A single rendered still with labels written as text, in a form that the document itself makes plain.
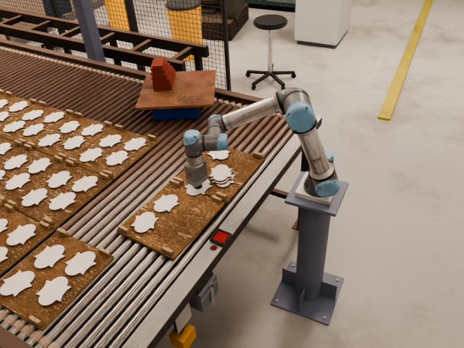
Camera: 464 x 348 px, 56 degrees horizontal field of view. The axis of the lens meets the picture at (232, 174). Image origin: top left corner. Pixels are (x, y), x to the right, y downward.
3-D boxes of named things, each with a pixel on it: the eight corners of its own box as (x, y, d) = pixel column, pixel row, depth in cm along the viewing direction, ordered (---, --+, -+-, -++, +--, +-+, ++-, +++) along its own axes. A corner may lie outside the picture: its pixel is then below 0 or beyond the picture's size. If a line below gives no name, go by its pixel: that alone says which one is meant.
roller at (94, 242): (244, 108, 301) (244, 102, 298) (9, 335, 172) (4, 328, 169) (238, 107, 304) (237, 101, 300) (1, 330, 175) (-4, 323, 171)
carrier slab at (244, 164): (264, 160, 246) (264, 157, 245) (227, 204, 219) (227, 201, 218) (213, 144, 261) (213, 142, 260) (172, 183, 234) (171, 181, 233)
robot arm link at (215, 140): (226, 125, 197) (202, 126, 197) (226, 139, 188) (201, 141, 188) (228, 139, 202) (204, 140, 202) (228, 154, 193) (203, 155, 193)
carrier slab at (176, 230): (224, 205, 219) (224, 203, 218) (174, 260, 192) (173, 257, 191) (170, 184, 234) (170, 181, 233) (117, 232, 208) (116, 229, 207)
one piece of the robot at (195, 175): (192, 147, 204) (195, 175, 215) (178, 157, 199) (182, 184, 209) (207, 155, 199) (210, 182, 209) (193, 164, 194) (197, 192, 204)
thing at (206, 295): (221, 296, 206) (219, 271, 194) (206, 319, 196) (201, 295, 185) (201, 286, 210) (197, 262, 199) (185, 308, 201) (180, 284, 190)
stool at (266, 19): (296, 69, 542) (299, 10, 497) (295, 92, 498) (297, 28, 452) (248, 68, 551) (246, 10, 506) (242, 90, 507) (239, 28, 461)
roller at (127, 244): (264, 113, 295) (264, 107, 292) (34, 352, 166) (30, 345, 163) (257, 112, 297) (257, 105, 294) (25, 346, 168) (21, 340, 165)
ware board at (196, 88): (215, 72, 315) (215, 70, 314) (213, 106, 276) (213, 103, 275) (147, 74, 317) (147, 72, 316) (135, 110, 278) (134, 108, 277)
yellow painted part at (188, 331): (197, 336, 196) (190, 305, 181) (185, 353, 190) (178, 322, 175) (182, 329, 199) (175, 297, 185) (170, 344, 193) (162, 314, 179)
